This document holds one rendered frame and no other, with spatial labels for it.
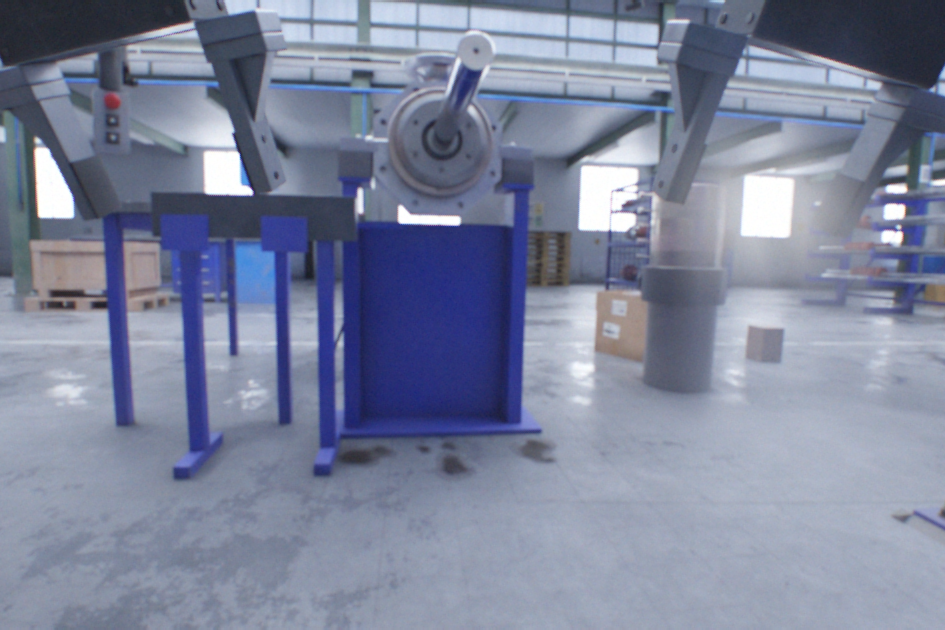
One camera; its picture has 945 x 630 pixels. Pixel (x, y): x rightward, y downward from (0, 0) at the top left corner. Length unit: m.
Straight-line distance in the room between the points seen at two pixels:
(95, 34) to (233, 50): 0.08
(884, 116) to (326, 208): 1.46
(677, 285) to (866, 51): 2.41
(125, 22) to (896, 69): 0.45
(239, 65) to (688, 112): 0.27
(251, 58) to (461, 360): 1.84
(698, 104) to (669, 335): 2.50
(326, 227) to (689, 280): 1.83
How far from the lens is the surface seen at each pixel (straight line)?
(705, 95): 0.35
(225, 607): 1.21
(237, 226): 1.72
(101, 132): 1.34
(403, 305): 2.05
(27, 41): 0.41
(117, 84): 1.36
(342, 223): 1.66
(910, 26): 0.40
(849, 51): 0.38
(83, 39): 0.39
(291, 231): 1.67
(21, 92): 0.44
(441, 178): 1.78
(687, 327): 2.81
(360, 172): 1.93
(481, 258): 2.07
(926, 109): 0.44
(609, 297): 3.73
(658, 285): 2.79
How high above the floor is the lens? 0.69
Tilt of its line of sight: 7 degrees down
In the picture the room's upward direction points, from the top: 1 degrees clockwise
